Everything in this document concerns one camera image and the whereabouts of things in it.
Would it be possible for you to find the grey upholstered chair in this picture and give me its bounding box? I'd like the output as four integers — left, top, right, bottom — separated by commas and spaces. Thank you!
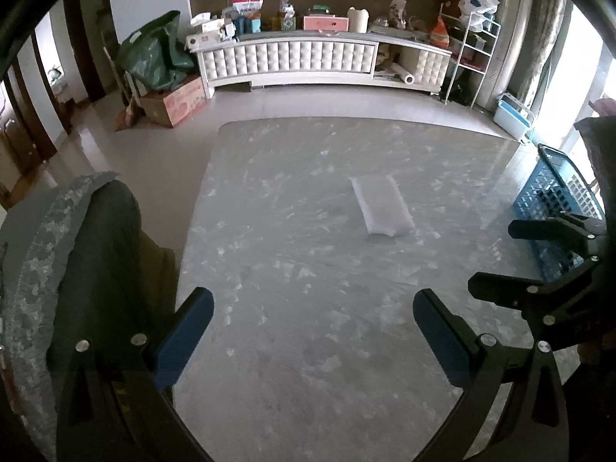
1, 172, 179, 461

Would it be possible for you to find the green plastic bag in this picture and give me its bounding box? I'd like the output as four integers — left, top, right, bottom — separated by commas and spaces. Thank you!
115, 10, 198, 92

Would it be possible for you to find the cardboard box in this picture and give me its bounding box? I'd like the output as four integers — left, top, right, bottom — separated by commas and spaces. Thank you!
141, 75, 206, 128

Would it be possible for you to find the blue plastic laundry basket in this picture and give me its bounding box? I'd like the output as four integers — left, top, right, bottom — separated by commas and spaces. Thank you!
513, 144, 604, 281

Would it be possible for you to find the white tufted tv cabinet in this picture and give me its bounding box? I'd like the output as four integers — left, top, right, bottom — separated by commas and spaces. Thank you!
187, 31, 451, 95

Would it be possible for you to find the white paper roll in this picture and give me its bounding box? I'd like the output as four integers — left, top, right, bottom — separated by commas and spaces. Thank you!
390, 63, 415, 85

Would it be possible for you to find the white metal shelf rack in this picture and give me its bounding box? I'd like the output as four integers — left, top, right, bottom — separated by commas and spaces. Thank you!
440, 10, 501, 107

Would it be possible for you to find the white plastic bag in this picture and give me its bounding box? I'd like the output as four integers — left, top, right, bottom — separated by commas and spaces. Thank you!
459, 0, 499, 16

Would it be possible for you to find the white blue cooler box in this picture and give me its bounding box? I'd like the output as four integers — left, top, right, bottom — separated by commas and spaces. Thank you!
493, 93, 534, 142

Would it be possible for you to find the pink drawer box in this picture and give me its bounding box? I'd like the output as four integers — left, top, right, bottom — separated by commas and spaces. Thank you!
303, 15, 349, 32

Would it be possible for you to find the orange bag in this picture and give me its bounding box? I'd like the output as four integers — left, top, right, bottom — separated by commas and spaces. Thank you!
430, 16, 450, 49

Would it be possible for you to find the small white foam pad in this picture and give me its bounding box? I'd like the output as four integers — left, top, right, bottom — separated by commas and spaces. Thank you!
351, 175, 415, 237

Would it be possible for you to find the cream ceramic jar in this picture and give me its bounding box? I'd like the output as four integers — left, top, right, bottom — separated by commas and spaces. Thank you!
346, 6, 370, 33

